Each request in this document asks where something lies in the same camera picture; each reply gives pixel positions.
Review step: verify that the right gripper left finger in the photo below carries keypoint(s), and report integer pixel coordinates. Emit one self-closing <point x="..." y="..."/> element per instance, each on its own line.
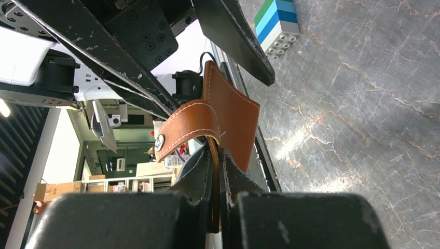
<point x="177" y="218"/>

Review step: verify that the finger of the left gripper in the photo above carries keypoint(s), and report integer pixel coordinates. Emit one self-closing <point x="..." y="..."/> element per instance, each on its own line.
<point x="224" y="24"/>
<point x="74" y="26"/>

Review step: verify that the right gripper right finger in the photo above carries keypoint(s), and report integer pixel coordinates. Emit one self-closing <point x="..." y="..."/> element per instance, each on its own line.
<point x="254" y="218"/>

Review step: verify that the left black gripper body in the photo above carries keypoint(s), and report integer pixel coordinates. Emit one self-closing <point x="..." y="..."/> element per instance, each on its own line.
<point x="146" y="30"/>

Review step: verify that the brown leather card holder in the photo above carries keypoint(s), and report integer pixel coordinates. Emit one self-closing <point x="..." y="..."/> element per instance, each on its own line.
<point x="225" y="116"/>

